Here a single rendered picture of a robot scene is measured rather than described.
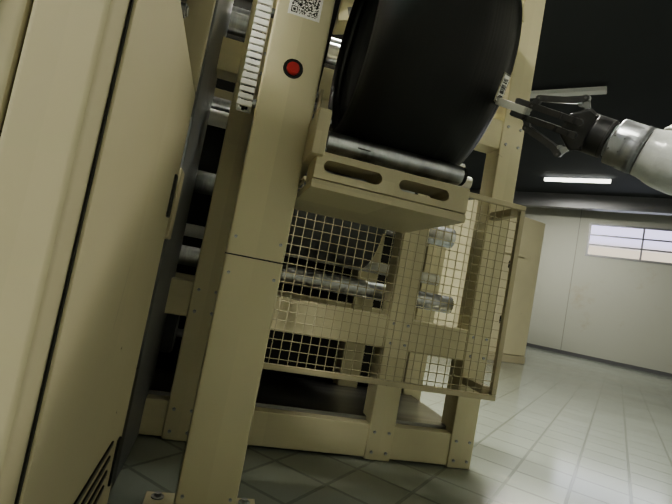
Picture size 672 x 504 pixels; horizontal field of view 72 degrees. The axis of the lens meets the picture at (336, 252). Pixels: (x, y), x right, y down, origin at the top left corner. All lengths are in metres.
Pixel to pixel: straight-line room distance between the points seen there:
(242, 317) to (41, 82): 0.74
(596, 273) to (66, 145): 12.03
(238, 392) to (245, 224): 0.37
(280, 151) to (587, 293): 11.35
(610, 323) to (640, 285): 1.04
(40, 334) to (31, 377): 0.03
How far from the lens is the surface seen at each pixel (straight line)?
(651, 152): 0.99
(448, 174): 1.10
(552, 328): 12.18
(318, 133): 0.97
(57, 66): 0.39
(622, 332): 12.11
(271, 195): 1.05
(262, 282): 1.04
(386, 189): 1.00
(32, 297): 0.37
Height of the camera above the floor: 0.60
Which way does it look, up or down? 4 degrees up
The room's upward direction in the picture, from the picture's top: 11 degrees clockwise
